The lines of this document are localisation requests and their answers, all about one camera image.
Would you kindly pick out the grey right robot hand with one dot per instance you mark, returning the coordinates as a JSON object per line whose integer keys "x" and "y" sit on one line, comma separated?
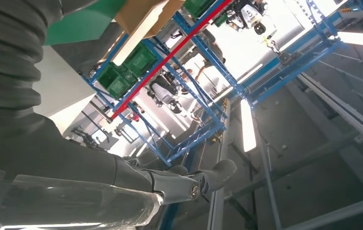
{"x": 73, "y": 165}

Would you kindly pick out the white table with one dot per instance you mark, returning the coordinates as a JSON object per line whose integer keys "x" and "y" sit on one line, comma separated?
{"x": 61, "y": 85}

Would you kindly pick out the green plastic crate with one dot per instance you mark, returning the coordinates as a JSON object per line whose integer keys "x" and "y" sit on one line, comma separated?
{"x": 110, "y": 76}
{"x": 199, "y": 7}
{"x": 141, "y": 60}
{"x": 122, "y": 89}

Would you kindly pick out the white humanoid robot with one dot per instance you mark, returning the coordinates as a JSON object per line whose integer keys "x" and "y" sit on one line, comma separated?
{"x": 165, "y": 92}
{"x": 248, "y": 14}

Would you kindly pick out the green table mat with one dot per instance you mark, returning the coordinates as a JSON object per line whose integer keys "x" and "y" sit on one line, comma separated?
{"x": 80, "y": 25}

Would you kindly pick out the open cardboard box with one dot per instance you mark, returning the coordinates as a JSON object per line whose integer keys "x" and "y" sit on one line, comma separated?
{"x": 143, "y": 19}

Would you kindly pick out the blue shelf rack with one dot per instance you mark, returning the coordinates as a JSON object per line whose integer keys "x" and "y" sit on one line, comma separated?
{"x": 207, "y": 50}

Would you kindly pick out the ceiling light bar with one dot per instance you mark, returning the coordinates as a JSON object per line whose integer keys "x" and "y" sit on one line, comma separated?
{"x": 248, "y": 127}
{"x": 362, "y": 39}

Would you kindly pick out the person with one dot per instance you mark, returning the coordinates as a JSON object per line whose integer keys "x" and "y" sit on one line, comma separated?
{"x": 211, "y": 44}

